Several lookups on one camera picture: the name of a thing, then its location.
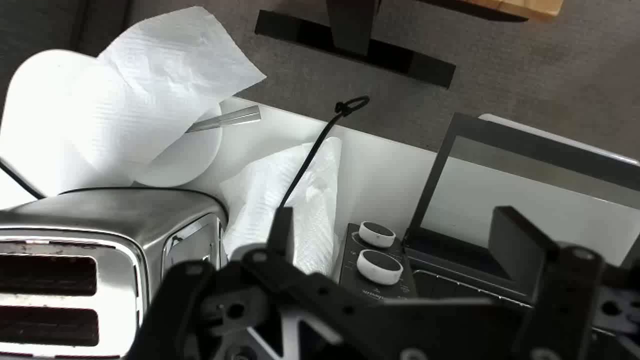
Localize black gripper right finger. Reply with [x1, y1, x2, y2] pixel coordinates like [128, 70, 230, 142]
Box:
[488, 206, 558, 302]

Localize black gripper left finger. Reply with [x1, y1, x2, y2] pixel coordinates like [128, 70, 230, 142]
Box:
[269, 208, 294, 262]

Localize black toaster oven glass door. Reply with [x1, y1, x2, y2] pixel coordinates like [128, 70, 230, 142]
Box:
[406, 115, 640, 268]

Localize upper white oven knob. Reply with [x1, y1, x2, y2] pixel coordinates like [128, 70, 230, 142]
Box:
[359, 223, 396, 248]

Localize folded white paper towel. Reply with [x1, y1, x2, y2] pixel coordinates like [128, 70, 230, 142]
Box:
[221, 136, 343, 276]

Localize white paper towel roll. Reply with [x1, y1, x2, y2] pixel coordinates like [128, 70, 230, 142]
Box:
[2, 7, 264, 196]

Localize silver metal toaster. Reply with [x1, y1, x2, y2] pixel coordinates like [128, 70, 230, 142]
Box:
[0, 188, 229, 360]

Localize black stand base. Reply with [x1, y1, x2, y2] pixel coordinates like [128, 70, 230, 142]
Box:
[255, 0, 456, 88]

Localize light wooden block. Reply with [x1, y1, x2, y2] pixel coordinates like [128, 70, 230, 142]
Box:
[463, 0, 564, 20]

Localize black power cord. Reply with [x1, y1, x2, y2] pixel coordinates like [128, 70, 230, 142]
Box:
[0, 158, 49, 202]

